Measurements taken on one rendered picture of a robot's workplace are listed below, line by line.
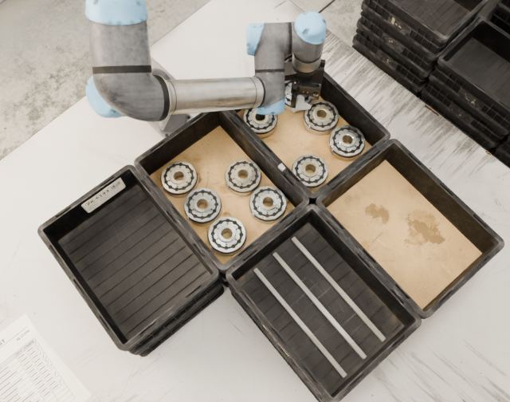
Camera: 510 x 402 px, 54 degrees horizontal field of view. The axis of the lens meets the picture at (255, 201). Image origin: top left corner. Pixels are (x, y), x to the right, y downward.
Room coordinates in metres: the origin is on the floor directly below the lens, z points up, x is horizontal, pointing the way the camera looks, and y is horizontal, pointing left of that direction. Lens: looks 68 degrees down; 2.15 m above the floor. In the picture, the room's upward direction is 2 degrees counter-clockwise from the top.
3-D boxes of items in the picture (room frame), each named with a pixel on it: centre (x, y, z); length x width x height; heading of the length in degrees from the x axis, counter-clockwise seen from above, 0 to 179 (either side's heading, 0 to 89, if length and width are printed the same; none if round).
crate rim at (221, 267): (0.54, 0.09, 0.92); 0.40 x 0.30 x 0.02; 38
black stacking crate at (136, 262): (0.36, 0.33, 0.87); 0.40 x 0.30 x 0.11; 38
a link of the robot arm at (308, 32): (0.82, -0.14, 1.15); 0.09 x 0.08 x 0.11; 90
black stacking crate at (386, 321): (0.22, -0.16, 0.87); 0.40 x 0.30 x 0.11; 38
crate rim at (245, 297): (0.22, -0.16, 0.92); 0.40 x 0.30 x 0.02; 38
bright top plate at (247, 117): (0.77, -0.02, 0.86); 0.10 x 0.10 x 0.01
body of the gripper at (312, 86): (0.82, -0.15, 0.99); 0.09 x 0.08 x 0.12; 78
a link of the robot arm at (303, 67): (0.82, -0.15, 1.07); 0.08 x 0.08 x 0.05
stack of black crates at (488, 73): (1.20, -0.99, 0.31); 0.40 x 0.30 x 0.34; 43
